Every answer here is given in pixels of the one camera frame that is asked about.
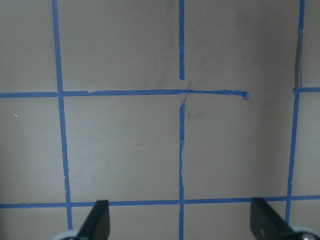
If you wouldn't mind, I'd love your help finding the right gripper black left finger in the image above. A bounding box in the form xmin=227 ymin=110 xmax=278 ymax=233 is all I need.
xmin=53 ymin=200 xmax=111 ymax=240

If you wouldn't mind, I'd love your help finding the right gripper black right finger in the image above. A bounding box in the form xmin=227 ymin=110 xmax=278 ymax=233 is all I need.
xmin=249 ymin=197 xmax=320 ymax=240

